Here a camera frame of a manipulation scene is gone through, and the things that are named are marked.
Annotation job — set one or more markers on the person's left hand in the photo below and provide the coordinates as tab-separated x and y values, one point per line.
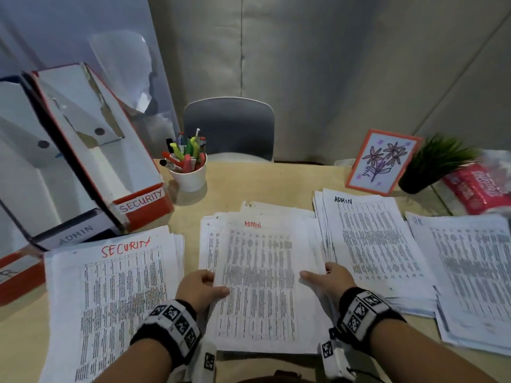
197	293

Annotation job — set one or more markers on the person's right hand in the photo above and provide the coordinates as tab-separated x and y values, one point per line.
333	283

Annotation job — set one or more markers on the admin paper pile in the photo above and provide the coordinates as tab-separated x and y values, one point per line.
371	247

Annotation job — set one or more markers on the security paper pile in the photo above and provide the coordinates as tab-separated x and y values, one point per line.
111	291

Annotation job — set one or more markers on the unsorted paper pile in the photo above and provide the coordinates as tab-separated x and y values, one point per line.
279	213

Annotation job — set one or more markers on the HR paper pile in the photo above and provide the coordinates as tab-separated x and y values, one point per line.
467	275

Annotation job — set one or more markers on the black admin file box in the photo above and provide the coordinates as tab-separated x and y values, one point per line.
36	195

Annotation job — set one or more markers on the person's left forearm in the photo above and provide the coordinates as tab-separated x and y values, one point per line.
135	364

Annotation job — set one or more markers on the person's right forearm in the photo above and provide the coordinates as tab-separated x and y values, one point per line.
427	359

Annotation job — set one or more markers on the person's dark shirt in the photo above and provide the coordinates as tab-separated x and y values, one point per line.
279	378

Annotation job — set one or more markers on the black left wristband with markers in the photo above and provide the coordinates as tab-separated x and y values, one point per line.
171	327

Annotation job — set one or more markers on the black wristband with markers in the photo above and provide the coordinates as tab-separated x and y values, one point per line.
367	315
171	327

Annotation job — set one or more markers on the black right wristband with markers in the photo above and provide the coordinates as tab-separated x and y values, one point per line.
367	315

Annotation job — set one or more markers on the white pen cup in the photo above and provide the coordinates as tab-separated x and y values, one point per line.
189	179

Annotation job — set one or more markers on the small white container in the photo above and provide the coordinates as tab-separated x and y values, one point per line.
344	162

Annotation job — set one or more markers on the green plant in black pot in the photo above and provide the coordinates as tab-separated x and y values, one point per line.
413	183

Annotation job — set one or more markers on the orange framed flower drawing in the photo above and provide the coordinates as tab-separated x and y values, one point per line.
383	163

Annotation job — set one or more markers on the bunch of coloured markers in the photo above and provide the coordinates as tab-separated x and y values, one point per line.
185	153

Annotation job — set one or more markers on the grey chair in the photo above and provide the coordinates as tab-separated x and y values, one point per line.
229	129

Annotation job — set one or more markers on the red white paper towel pack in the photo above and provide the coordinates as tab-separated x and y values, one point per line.
475	189

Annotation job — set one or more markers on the clear plastic bag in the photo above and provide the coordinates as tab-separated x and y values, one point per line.
499	159

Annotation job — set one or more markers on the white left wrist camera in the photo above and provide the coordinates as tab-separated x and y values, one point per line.
207	362

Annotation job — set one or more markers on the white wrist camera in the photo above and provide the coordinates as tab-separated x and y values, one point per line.
207	362
333	359

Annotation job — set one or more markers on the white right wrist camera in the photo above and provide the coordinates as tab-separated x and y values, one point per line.
333	359

